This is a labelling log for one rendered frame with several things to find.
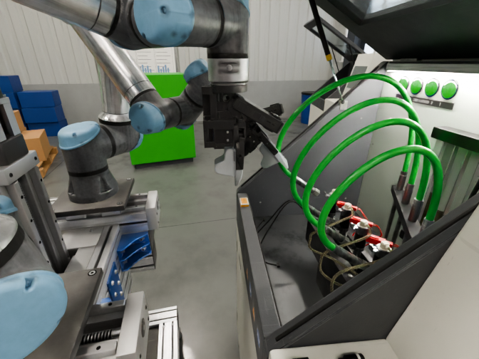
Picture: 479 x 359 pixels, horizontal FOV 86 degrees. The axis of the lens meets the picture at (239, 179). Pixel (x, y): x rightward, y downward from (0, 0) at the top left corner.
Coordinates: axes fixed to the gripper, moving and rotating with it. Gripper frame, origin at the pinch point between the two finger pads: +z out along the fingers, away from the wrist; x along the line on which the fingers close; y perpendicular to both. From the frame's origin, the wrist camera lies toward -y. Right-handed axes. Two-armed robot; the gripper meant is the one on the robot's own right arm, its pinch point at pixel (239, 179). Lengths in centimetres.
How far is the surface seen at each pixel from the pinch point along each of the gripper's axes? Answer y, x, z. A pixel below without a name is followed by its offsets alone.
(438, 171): -34.6, 12.7, -5.9
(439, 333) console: -27.3, 29.3, 13.2
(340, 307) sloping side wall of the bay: -15.2, 22.7, 14.4
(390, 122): -29.1, 4.8, -13.2
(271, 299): -6.3, 10.6, 25.7
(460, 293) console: -29.0, 28.3, 6.3
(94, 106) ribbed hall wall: 297, -622, 74
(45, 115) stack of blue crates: 355, -521, 77
